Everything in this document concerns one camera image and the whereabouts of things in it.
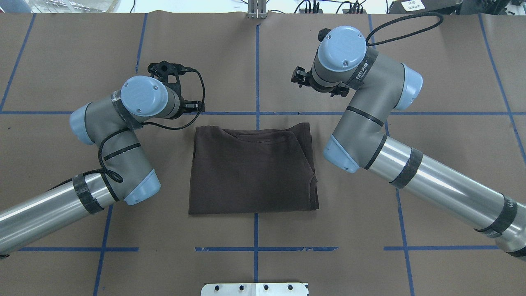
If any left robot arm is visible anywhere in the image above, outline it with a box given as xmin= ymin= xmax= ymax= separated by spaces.
xmin=1 ymin=74 xmax=196 ymax=259

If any usb hub orange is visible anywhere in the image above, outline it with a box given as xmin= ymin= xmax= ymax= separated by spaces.
xmin=335 ymin=0 xmax=366 ymax=14
xmin=293 ymin=0 xmax=323 ymax=14

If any right camera cable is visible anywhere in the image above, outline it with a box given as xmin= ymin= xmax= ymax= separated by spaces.
xmin=365 ymin=12 xmax=444 ymax=46

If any right usb hub orange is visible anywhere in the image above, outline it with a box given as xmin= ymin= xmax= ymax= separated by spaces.
xmin=335 ymin=0 xmax=366 ymax=14

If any camera cable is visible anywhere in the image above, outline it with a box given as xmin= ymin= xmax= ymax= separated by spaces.
xmin=365 ymin=12 xmax=444 ymax=46
xmin=49 ymin=68 xmax=206 ymax=192

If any black box with label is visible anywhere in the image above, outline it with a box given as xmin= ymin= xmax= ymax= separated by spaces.
xmin=387 ymin=0 xmax=463 ymax=15

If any left camera cable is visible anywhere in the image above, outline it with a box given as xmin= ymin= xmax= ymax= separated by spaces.
xmin=49 ymin=68 xmax=206 ymax=192

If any clear plastic bag tray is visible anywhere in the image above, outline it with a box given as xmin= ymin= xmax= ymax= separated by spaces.
xmin=24 ymin=0 xmax=120 ymax=13

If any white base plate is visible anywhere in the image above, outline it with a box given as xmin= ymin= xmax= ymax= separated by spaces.
xmin=201 ymin=282 xmax=309 ymax=296

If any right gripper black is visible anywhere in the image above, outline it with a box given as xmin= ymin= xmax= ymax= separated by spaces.
xmin=291 ymin=66 xmax=343 ymax=94

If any aluminium frame post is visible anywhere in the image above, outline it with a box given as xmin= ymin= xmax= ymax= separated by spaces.
xmin=243 ymin=0 xmax=268 ymax=19

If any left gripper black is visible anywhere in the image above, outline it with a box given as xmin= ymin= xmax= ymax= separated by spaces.
xmin=177 ymin=99 xmax=204 ymax=117

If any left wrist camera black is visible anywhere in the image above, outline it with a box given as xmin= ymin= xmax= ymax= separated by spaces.
xmin=147 ymin=61 xmax=196 ymax=95

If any left usb hub orange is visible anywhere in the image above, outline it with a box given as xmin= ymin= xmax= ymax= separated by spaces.
xmin=293 ymin=0 xmax=323 ymax=14

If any brown t-shirt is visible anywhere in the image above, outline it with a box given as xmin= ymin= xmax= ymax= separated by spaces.
xmin=189 ymin=123 xmax=319 ymax=215

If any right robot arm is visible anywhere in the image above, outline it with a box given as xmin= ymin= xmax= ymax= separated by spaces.
xmin=291 ymin=26 xmax=525 ymax=260

